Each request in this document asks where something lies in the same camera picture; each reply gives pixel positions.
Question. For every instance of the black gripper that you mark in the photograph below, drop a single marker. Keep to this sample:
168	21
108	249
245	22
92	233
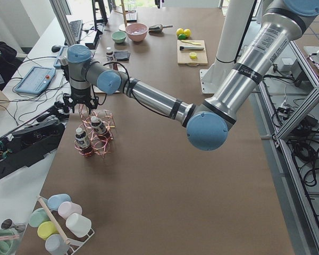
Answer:
80	95

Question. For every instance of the copper wire bottle basket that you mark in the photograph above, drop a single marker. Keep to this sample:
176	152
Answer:
100	144

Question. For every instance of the tea bottle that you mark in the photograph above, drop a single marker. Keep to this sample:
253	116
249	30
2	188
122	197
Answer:
83	143
99	127
111	58

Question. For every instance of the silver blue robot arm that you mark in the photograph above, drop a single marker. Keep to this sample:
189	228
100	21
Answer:
228	85

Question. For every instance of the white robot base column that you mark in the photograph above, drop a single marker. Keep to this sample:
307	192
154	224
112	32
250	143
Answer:
237	21

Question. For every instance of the cream serving tray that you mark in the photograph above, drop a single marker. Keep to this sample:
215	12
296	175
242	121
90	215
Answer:
98	91

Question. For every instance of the black thermos bottle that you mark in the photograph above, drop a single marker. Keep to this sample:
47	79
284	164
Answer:
64	66

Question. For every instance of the blue teach pendant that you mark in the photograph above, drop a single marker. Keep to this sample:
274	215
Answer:
61	54
36	81

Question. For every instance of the black computer mouse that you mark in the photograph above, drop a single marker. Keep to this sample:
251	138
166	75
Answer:
55	48

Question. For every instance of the grey folded cloth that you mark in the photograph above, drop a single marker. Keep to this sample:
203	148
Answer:
122	55

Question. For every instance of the green bowl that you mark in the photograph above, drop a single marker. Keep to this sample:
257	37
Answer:
119	37

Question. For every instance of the black keyboard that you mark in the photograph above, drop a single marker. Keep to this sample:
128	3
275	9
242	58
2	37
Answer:
76	28

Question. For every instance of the black equipment case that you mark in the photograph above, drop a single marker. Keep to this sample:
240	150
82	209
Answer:
28	146

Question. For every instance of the pink bowl with ice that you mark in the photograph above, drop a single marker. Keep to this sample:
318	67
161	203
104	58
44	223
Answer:
137	32

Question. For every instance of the wooden stand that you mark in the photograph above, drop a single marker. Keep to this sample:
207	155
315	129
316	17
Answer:
128	9

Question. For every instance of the metal ice scoop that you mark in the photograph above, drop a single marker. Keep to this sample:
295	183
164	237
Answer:
158	28

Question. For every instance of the wooden cutting board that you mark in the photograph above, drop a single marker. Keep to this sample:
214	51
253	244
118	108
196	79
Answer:
183	56

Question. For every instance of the blue cup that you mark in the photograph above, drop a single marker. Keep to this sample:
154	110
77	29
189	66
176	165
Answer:
54	201

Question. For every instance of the steel muddler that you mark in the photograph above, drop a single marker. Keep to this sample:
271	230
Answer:
188	48

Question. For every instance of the pink cup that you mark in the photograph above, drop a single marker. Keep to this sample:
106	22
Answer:
67	208

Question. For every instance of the yellow plastic knife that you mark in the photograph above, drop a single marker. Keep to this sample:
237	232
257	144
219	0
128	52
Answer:
190	42

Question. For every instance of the half lemon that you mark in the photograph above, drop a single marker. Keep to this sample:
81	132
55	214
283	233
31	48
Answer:
193	55

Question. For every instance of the green cup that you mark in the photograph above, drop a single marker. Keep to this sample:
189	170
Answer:
38	217

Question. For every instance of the white cup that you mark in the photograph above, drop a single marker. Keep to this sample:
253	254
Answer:
78	224

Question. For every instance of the yellow cup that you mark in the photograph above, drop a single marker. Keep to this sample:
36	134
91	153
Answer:
46	229

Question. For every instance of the white cup rack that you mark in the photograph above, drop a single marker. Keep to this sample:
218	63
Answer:
76	243

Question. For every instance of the metal jigger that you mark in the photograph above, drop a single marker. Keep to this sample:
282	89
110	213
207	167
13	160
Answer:
9	224

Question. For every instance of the grey cup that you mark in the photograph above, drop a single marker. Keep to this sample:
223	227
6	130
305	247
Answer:
55	245

